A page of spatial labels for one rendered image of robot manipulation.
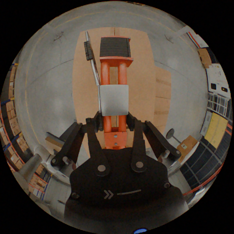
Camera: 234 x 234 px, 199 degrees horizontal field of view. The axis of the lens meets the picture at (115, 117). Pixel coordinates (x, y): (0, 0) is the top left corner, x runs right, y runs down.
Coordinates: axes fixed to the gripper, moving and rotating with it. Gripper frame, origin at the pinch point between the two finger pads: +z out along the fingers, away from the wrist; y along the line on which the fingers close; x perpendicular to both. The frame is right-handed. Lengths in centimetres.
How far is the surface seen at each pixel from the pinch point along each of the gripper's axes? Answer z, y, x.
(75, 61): 13.0, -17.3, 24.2
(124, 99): -1.5, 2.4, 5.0
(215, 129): -43, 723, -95
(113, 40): -2.2, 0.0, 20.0
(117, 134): -1.4, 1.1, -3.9
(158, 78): 53, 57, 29
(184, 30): 26, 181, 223
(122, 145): -1.4, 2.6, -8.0
